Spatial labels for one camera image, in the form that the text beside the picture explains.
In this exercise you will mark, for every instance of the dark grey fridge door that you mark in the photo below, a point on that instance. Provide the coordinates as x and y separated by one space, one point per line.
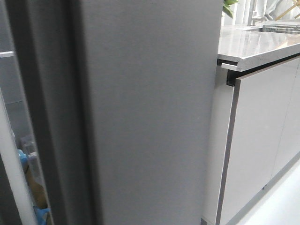
119 94

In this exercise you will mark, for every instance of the upper glass fridge shelf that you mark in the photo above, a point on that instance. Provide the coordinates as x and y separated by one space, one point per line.
6 54

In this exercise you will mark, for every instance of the white fridge body interior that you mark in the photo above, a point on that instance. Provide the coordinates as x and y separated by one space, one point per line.
16 207

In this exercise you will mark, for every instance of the white kitchen base cabinet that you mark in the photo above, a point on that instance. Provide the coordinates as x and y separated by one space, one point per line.
251 114

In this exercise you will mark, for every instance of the grey stone countertop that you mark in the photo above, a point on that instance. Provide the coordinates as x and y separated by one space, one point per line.
247 48

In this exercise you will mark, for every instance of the green plant leaves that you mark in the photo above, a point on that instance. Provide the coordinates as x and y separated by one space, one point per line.
227 7

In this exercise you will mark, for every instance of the brown cardboard packing piece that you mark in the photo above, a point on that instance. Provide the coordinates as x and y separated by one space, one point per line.
36 190

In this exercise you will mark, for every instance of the chrome kitchen faucet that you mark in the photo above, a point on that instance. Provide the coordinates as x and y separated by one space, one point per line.
252 14

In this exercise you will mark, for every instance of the blue packing tape strip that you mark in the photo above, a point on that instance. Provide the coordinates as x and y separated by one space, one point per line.
42 215

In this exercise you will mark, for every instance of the steel sink drainer rack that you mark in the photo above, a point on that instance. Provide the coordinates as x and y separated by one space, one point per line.
286 27

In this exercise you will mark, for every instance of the wooden folding rack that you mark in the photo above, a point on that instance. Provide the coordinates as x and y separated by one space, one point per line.
296 3

